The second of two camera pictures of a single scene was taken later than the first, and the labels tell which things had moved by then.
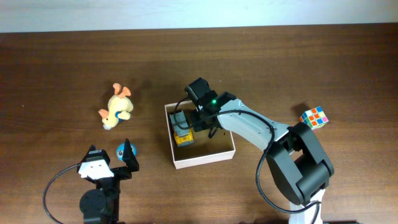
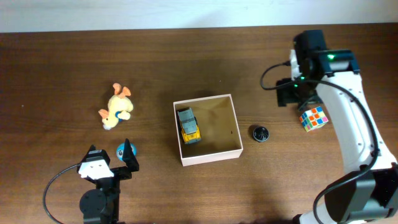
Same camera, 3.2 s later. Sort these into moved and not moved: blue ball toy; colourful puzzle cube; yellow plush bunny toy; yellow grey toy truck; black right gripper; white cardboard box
Moved: white cardboard box; black right gripper; yellow grey toy truck
Not moved: yellow plush bunny toy; blue ball toy; colourful puzzle cube
